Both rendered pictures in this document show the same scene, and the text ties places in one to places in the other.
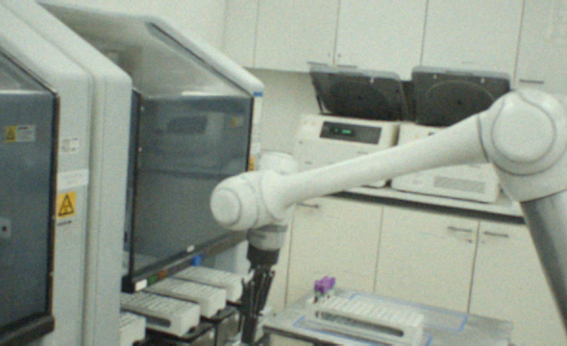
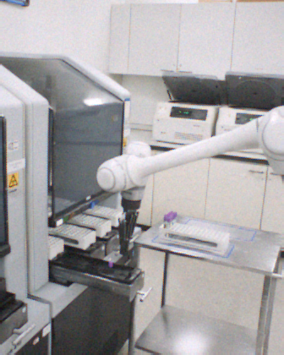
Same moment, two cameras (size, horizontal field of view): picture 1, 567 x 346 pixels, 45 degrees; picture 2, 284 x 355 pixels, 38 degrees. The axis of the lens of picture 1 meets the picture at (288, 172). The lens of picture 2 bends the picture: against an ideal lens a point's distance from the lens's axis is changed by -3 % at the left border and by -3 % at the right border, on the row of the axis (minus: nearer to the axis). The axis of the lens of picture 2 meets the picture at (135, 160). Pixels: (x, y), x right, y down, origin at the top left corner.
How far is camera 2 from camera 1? 10 cm
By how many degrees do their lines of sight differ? 5
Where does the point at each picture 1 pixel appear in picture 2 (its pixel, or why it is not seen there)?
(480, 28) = (266, 47)
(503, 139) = (269, 140)
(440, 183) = not seen: hidden behind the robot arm
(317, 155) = (168, 128)
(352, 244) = (191, 182)
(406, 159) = (215, 146)
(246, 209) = (117, 180)
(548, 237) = not seen: outside the picture
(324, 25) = (170, 46)
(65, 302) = (16, 235)
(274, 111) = (141, 99)
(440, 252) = (244, 186)
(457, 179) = not seen: hidden behind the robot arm
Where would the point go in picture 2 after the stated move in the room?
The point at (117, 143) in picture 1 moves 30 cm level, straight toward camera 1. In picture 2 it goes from (40, 141) to (39, 160)
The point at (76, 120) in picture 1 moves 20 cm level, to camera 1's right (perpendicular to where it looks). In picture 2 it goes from (16, 131) to (78, 133)
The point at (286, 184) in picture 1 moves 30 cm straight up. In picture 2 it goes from (142, 164) to (147, 68)
